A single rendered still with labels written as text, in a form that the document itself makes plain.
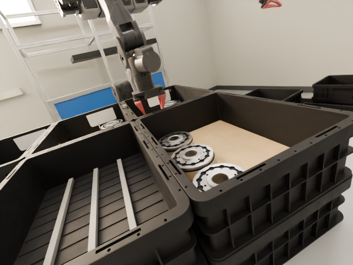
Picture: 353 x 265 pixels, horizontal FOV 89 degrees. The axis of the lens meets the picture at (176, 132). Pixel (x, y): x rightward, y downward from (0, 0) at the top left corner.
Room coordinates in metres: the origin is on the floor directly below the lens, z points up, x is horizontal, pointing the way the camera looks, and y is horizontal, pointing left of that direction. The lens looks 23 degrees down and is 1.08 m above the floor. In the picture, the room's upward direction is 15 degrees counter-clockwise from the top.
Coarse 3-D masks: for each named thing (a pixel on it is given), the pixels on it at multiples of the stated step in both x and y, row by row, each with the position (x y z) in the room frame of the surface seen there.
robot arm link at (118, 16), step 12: (108, 0) 0.60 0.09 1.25; (120, 0) 0.61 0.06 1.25; (108, 12) 0.60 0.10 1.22; (120, 12) 0.60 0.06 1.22; (108, 24) 0.62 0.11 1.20; (120, 24) 0.59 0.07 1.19; (132, 24) 0.60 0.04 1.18; (120, 36) 0.58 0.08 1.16; (132, 36) 0.59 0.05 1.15; (132, 48) 0.60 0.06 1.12
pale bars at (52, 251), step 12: (96, 168) 0.45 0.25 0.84; (120, 168) 0.42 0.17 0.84; (72, 180) 0.43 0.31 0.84; (96, 180) 0.39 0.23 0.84; (96, 192) 0.34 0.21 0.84; (96, 204) 0.30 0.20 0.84; (60, 216) 0.29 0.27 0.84; (96, 216) 0.27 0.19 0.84; (132, 216) 0.24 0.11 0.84; (60, 228) 0.26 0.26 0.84; (96, 228) 0.24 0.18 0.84; (132, 228) 0.22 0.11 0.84; (96, 240) 0.22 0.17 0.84; (48, 252) 0.21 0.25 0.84; (48, 264) 0.19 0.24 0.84
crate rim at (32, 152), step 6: (120, 102) 0.89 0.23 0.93; (102, 108) 0.87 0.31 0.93; (84, 114) 0.84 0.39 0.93; (126, 114) 0.62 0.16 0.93; (60, 120) 0.82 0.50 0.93; (132, 120) 0.53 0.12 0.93; (54, 126) 0.73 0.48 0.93; (114, 126) 0.51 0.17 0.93; (48, 132) 0.65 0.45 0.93; (96, 132) 0.50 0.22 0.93; (42, 138) 0.59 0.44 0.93; (78, 138) 0.49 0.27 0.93; (36, 144) 0.54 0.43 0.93; (60, 144) 0.48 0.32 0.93; (30, 150) 0.49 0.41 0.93; (36, 150) 0.49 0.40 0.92; (42, 150) 0.46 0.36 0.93
